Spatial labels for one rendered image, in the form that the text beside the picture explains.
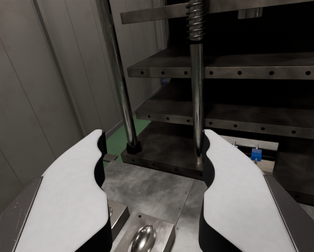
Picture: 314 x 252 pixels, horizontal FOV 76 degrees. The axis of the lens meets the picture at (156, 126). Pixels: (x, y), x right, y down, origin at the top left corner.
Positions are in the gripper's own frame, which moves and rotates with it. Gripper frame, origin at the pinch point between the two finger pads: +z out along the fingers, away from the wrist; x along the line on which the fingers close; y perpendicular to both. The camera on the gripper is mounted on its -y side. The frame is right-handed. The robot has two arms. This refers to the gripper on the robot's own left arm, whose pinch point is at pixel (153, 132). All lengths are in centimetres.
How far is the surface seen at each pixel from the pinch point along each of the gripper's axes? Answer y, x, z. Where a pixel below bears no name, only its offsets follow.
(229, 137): 45, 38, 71
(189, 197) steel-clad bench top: 64, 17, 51
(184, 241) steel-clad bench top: 64, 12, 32
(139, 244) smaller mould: 62, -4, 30
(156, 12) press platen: -7, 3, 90
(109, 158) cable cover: 151, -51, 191
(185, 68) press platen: 15, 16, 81
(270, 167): 56, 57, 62
